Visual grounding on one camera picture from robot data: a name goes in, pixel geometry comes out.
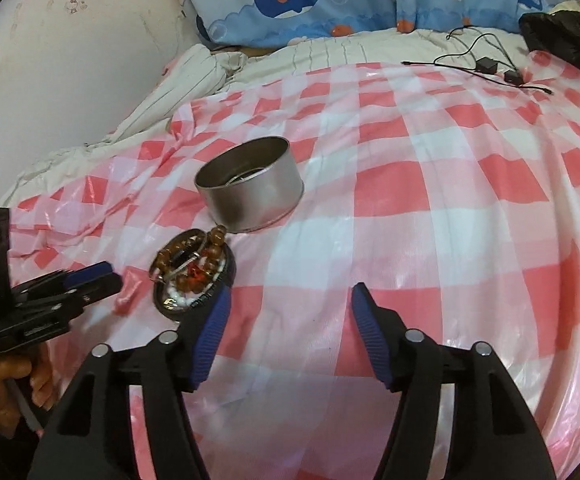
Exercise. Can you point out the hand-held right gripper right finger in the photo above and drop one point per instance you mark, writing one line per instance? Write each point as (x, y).
(370, 330)

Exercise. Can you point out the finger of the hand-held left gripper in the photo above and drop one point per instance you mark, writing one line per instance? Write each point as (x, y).
(100, 287)
(90, 272)

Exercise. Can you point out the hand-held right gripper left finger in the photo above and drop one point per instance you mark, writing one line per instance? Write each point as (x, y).
(212, 330)

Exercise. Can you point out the black tin lid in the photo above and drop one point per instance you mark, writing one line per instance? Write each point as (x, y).
(210, 297)

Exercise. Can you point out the round metal tin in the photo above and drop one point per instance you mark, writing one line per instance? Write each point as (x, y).
(250, 205)

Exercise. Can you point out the person's left hand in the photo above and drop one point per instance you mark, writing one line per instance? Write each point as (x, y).
(0, 400)

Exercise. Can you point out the red checked plastic tablecloth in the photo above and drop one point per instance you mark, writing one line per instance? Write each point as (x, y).
(420, 210)

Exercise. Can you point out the striped white bed sheet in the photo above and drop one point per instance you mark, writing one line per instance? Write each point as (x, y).
(195, 75)

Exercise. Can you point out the black power adapter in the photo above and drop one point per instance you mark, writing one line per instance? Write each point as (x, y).
(488, 67)
(513, 77)

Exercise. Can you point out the blue whale print quilt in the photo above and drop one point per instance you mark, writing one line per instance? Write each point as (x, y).
(320, 15)

